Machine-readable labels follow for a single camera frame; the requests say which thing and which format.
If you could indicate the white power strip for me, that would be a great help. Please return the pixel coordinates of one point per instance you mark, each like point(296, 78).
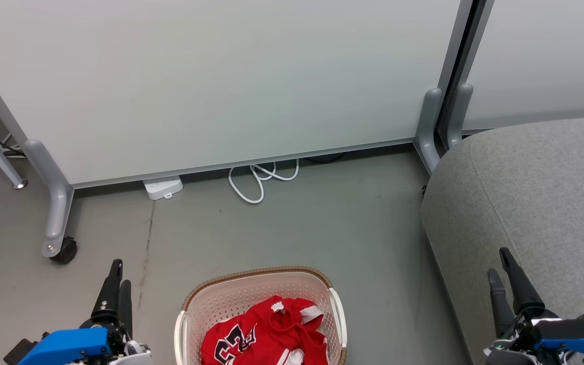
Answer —
point(162, 186)

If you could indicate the wide white partition panel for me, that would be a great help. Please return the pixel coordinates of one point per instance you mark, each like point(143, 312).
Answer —
point(221, 81)

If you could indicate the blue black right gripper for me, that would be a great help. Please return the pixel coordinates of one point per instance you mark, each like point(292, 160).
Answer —
point(566, 337)

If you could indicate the red basketball jersey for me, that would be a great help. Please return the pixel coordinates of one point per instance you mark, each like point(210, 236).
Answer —
point(266, 334)

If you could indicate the grey partition leg with caster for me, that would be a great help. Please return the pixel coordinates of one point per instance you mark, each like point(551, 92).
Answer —
point(58, 203)

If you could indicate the narrow white partition panel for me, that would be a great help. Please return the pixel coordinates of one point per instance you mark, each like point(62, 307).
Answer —
point(545, 61)

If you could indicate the cream perforated laundry basket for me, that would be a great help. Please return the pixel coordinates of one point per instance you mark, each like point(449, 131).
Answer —
point(221, 299)

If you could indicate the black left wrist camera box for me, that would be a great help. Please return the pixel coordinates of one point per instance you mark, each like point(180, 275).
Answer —
point(18, 350)

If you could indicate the grey fabric sofa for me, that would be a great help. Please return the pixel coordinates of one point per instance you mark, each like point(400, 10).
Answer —
point(540, 203)

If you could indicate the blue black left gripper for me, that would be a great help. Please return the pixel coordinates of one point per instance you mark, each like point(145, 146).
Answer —
point(69, 347)

